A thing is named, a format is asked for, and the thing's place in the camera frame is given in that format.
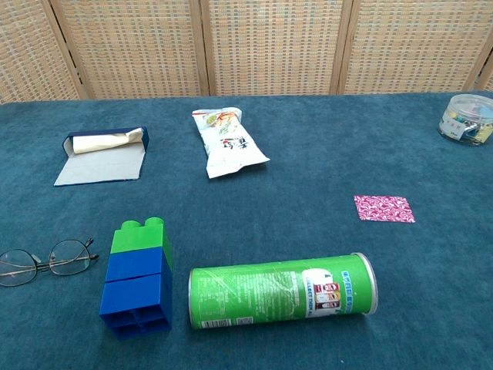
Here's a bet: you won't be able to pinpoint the pink patterned paper square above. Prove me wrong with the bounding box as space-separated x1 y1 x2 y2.
354 194 416 224

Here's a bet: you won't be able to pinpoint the white snack bag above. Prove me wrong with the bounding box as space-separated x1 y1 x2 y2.
192 107 271 180

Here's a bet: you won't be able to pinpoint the blue carpet table cover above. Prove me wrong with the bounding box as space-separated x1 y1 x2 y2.
0 90 493 370

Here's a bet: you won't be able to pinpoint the green chip can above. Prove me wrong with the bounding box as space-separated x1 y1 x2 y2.
188 252 379 331

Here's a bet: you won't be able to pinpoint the green toy building block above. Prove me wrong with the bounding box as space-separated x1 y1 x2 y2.
109 217 173 271

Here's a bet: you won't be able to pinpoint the blue toy building block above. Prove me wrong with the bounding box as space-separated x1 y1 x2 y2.
104 246 173 284
99 269 173 340

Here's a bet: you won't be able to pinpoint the woven folding screen panel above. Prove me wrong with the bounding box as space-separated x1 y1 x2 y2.
0 0 89 104
40 0 211 100
198 0 354 97
337 0 493 96
472 57 493 93

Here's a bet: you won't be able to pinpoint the open blue cardboard box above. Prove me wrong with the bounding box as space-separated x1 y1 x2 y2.
53 126 150 187

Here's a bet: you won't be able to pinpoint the cream paper sheet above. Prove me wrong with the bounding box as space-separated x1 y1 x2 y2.
72 129 144 155

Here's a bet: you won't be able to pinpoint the clear jar of binder clips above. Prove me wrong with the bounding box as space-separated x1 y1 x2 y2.
438 93 493 146

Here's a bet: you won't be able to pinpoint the thin metal frame eyeglasses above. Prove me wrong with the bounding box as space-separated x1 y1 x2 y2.
0 237 99 288

